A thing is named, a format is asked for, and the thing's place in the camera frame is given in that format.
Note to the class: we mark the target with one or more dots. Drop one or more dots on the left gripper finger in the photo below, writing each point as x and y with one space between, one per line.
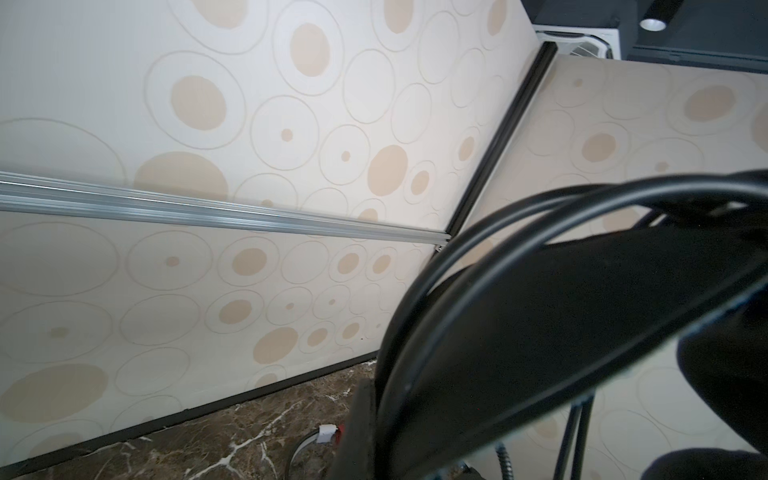
355 457

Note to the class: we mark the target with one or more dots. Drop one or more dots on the white headphones with red cable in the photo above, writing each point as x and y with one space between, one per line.
323 434

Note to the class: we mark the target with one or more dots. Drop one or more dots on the black blue headphones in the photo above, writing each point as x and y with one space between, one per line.
539 304

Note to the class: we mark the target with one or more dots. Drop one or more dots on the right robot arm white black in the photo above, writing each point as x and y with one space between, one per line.
505 466

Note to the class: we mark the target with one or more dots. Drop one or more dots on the white ceiling air vent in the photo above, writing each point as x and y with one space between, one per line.
582 41

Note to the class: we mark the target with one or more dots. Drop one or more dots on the horizontal aluminium rail back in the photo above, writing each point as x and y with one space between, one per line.
30 194

